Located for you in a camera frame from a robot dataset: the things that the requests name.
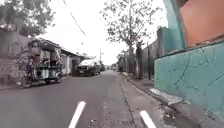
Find tall thin-leaved tree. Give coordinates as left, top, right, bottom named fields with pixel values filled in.
left=99, top=0, right=161, bottom=79

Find tricycle with roofed sidecar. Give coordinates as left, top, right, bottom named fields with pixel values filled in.
left=18, top=39, right=65, bottom=89

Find grey stone wall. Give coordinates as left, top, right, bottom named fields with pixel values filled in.
left=0, top=29, right=33, bottom=87

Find turquoise stone wall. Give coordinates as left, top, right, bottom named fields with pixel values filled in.
left=153, top=41, right=224, bottom=121

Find overhead wires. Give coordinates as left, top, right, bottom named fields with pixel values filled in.
left=61, top=0, right=88, bottom=38

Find dark leafy tree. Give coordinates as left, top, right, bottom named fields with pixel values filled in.
left=0, top=0, right=56, bottom=38

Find row of low houses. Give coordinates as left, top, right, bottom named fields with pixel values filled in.
left=36, top=37, right=88, bottom=78

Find orange building with teal trim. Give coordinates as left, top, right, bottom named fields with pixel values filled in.
left=156, top=0, right=224, bottom=56

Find car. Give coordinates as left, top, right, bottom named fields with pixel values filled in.
left=73, top=58, right=102, bottom=78

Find pale concrete slab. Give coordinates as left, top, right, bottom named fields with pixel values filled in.
left=148, top=87, right=184, bottom=107

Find pole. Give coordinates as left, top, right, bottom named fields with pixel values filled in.
left=98, top=47, right=104, bottom=64

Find robot's own part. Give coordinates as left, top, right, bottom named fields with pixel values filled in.
left=68, top=100, right=87, bottom=128
left=139, top=110, right=157, bottom=128

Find grey asphalt road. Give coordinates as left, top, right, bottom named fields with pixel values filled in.
left=0, top=69, right=224, bottom=128

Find concrete kerb strip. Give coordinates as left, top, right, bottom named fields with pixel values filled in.
left=119, top=71, right=224, bottom=128

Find grey fence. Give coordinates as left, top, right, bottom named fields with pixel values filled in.
left=116, top=39, right=159, bottom=81

